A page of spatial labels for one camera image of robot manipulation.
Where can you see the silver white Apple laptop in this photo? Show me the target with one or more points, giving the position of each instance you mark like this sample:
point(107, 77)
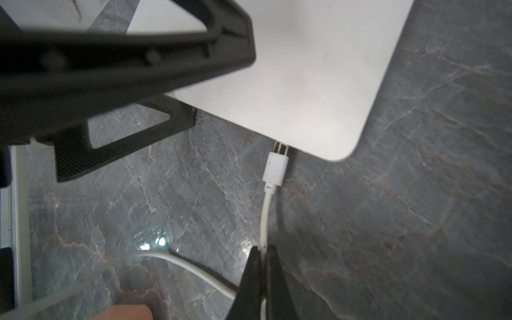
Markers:
point(318, 71)

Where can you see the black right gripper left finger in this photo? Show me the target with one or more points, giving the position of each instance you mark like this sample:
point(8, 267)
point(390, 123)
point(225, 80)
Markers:
point(248, 300)

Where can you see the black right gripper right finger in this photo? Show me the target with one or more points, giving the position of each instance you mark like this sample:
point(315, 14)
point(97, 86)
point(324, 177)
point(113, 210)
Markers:
point(279, 305)

